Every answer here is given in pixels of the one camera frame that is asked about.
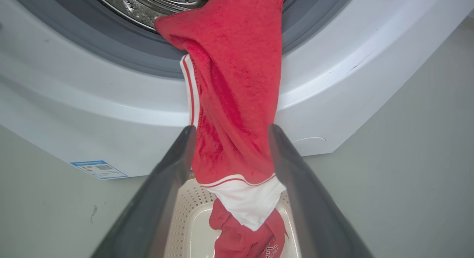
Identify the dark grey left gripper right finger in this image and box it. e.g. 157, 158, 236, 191
268, 124, 373, 258

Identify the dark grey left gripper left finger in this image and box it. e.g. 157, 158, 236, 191
91, 125, 197, 258

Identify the red and white garment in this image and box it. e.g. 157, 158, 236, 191
154, 0, 290, 258

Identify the cream perforated laundry basket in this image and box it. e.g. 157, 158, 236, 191
163, 178, 302, 258

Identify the stainless steel washing machine drum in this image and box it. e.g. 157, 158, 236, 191
89, 0, 295, 33

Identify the blue and white energy label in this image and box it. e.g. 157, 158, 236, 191
70, 160, 128, 180

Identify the round white filter cover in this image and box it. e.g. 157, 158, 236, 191
292, 137, 327, 157

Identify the white front-load washing machine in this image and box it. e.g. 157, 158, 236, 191
0, 0, 474, 181

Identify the grey rubber door gasket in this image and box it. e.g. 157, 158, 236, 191
7, 0, 358, 79

